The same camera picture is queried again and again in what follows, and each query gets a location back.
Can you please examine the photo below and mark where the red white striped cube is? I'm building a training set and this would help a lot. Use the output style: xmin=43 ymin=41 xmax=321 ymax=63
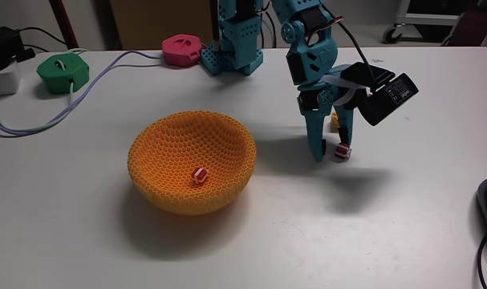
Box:
xmin=191 ymin=166 xmax=209 ymax=186
xmin=333 ymin=142 xmax=353 ymax=163

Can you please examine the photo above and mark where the orange-yellow honeycomb basket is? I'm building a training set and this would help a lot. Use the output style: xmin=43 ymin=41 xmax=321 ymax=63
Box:
xmin=127 ymin=109 xmax=258 ymax=217

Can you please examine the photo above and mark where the white wheeled cart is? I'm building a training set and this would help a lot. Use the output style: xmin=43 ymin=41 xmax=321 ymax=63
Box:
xmin=382 ymin=0 xmax=469 ymax=45

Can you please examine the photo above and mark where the pink hexagonal box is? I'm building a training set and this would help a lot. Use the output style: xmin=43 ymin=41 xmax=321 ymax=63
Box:
xmin=161 ymin=33 xmax=203 ymax=67

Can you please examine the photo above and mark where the brown board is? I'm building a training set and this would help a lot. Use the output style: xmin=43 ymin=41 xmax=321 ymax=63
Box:
xmin=108 ymin=0 xmax=213 ymax=51

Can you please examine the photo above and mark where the green hexagonal box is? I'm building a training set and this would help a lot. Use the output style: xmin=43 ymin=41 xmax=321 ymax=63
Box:
xmin=35 ymin=52 xmax=91 ymax=96

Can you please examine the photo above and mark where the red pole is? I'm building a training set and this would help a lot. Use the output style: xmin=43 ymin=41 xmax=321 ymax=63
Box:
xmin=48 ymin=0 xmax=80 ymax=51

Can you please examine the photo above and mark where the white box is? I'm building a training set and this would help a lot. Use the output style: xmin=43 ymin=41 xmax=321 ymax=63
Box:
xmin=0 ymin=59 xmax=22 ymax=99

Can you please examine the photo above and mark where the black power adapter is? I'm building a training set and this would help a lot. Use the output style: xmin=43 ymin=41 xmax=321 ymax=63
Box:
xmin=0 ymin=26 xmax=36 ymax=75

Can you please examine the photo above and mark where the black camera box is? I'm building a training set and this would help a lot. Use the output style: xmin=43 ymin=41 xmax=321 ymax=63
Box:
xmin=341 ymin=62 xmax=420 ymax=128

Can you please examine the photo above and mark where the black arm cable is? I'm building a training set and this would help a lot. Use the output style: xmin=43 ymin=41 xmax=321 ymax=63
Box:
xmin=321 ymin=2 xmax=377 ymax=79

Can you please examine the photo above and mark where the black mouse cable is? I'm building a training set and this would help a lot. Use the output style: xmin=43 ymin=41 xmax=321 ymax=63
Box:
xmin=476 ymin=232 xmax=487 ymax=289

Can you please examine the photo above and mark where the purple cable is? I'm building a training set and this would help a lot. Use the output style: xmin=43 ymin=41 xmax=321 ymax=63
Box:
xmin=0 ymin=50 xmax=166 ymax=137

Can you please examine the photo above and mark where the pale green cable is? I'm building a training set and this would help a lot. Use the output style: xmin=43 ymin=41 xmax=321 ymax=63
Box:
xmin=0 ymin=47 xmax=90 ymax=136

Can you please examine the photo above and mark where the black adapter cable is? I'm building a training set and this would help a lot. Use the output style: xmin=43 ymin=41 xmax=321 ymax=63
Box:
xmin=17 ymin=26 xmax=68 ymax=53

